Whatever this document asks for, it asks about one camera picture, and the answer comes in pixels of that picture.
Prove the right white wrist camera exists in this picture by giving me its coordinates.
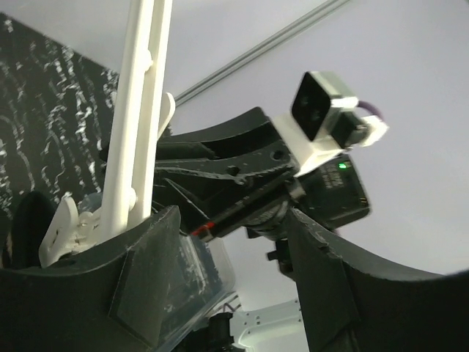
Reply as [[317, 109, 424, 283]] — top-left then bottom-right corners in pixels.
[[270, 71, 389, 177]]

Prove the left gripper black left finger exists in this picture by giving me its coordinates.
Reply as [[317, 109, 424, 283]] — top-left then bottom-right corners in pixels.
[[1, 206, 181, 351]]

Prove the clear plastic bin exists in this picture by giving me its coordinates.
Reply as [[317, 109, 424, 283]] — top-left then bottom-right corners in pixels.
[[155, 236, 235, 352]]

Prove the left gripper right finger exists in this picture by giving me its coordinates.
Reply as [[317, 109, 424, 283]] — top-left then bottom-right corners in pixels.
[[286, 210, 468, 351]]

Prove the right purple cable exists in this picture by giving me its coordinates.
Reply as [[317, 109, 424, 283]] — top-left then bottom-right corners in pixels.
[[357, 100, 385, 120]]

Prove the white hanger clip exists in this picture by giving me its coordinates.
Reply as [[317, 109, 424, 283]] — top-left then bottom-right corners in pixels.
[[38, 193, 103, 268]]

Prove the white plastic clip hanger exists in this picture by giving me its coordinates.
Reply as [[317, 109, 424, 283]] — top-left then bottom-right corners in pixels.
[[97, 1, 175, 242]]

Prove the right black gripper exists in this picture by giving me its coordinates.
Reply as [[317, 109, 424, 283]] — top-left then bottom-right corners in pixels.
[[153, 107, 299, 242]]

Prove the black marbled mat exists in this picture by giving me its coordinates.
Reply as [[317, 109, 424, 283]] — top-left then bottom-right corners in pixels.
[[1, 15, 118, 216]]

